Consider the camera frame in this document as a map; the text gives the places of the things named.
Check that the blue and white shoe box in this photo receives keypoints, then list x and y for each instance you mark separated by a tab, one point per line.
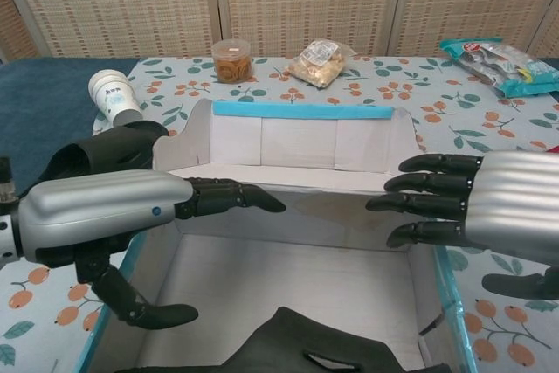
297	141

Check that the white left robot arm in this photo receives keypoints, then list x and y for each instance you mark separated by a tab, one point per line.
8	233

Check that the black and silver left hand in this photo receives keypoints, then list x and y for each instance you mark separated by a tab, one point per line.
96	211

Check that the clear bag of beige snacks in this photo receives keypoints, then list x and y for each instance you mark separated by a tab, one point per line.
319	67

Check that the teal bag of dried fish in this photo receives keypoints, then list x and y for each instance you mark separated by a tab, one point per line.
493	65

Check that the floral patterned tablecloth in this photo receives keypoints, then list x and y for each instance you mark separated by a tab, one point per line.
436	98

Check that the stack of white paper cups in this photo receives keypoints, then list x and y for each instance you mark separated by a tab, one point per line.
113	93

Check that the black rubber slipper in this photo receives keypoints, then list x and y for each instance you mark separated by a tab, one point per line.
279	338
109	150

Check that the clear jar of brown snacks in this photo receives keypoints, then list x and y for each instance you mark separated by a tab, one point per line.
231	63

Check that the black and silver right hand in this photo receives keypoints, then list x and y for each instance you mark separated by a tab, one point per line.
515	198

